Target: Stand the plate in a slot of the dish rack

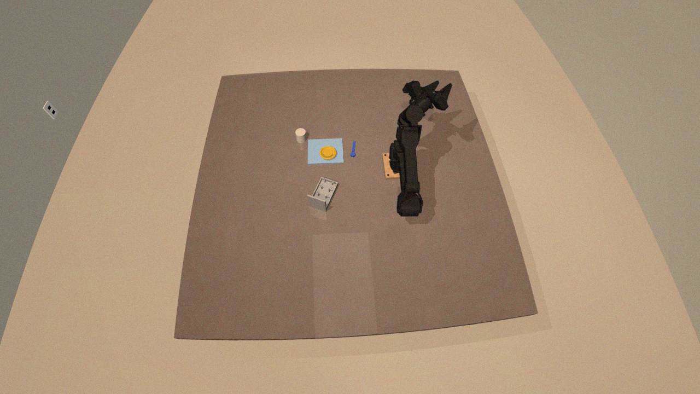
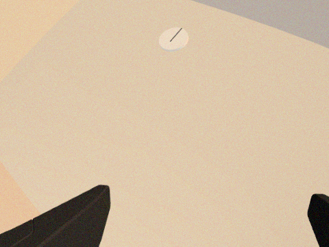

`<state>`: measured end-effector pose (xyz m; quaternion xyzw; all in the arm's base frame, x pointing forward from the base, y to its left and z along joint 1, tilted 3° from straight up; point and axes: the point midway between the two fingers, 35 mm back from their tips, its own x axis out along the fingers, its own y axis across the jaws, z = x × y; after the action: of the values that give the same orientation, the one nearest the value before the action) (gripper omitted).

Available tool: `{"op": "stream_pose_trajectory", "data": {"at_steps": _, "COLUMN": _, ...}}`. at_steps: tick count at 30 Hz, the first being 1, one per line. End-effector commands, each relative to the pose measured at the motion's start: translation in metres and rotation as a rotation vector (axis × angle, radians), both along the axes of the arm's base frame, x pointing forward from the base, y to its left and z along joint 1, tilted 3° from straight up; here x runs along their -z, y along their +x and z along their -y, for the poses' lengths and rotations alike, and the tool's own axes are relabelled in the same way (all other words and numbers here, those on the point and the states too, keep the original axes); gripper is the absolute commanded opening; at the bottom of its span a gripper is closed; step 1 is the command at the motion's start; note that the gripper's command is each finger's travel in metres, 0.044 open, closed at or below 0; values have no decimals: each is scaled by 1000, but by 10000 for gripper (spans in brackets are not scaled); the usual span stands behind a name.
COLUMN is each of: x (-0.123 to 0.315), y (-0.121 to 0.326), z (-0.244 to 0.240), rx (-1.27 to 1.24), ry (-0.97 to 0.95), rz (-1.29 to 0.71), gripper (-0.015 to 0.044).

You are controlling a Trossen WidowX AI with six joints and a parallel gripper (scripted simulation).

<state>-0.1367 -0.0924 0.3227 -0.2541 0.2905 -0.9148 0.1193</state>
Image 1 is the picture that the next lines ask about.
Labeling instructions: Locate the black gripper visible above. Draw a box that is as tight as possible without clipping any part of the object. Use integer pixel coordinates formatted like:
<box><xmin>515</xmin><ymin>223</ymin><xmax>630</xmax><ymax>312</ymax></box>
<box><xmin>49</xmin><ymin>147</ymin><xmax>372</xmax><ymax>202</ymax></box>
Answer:
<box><xmin>409</xmin><ymin>80</ymin><xmax>452</xmax><ymax>117</ymax></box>

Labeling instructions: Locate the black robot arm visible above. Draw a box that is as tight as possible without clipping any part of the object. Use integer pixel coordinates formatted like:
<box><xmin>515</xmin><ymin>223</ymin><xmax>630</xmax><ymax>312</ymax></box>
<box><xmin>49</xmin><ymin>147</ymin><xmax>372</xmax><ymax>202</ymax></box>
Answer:
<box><xmin>389</xmin><ymin>81</ymin><xmax>427</xmax><ymax>217</ymax></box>

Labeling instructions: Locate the beige dish rack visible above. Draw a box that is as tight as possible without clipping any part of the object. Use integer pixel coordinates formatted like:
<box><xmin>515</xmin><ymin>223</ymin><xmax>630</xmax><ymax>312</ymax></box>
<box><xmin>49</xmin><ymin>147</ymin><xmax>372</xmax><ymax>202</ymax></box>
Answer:
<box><xmin>307</xmin><ymin>177</ymin><xmax>338</xmax><ymax>212</ymax></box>

